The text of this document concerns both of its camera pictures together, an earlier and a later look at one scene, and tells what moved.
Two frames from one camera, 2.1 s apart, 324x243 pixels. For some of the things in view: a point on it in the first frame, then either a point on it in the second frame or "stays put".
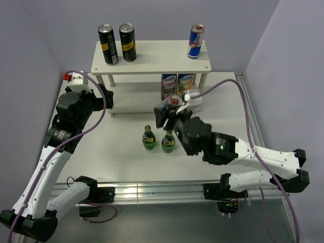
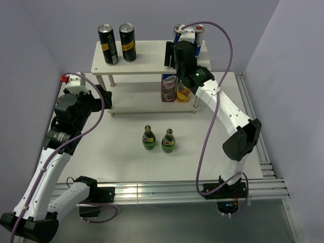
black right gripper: [161, 114] to [169, 51]
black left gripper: [98, 102] stays put
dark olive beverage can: [127, 35] stays put
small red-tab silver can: [174, 99] to [175, 33]
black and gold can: [109, 44] stays put
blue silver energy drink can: [195, 41] stays put
